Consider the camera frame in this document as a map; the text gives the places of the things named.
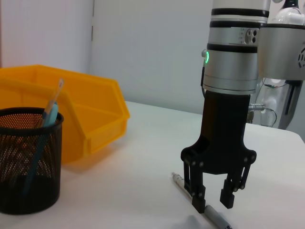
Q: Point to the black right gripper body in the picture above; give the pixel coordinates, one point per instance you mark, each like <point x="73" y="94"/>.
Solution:
<point x="224" y="133"/>

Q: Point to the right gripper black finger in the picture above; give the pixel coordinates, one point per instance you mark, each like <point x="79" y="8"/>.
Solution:
<point x="227" y="195"/>
<point x="196" y="190"/>

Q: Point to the silver ballpoint pen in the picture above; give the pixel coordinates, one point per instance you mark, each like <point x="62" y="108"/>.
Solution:
<point x="214" y="214"/>

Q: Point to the blue scissors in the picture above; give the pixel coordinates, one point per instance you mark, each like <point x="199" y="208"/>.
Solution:
<point x="52" y="114"/>

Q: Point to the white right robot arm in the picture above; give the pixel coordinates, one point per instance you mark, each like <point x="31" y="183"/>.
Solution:
<point x="231" y="66"/>

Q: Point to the black mesh pen cup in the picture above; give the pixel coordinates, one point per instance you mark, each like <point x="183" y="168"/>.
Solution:
<point x="35" y="190"/>

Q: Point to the white humanoid robot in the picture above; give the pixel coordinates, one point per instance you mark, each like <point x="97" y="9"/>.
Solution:
<point x="288" y="16"/>

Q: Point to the yellow plastic storage bin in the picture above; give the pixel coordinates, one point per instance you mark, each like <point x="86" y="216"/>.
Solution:
<point x="95" y="95"/>

